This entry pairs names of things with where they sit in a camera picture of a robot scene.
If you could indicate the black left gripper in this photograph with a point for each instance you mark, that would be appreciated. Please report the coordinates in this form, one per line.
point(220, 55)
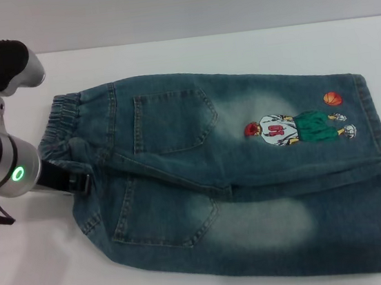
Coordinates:
point(56, 178)

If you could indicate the blue denim shorts with print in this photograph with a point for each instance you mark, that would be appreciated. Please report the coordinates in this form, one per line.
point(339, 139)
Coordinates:
point(233, 179)

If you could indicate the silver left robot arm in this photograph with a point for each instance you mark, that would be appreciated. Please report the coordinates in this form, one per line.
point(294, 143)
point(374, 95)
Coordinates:
point(1, 162)

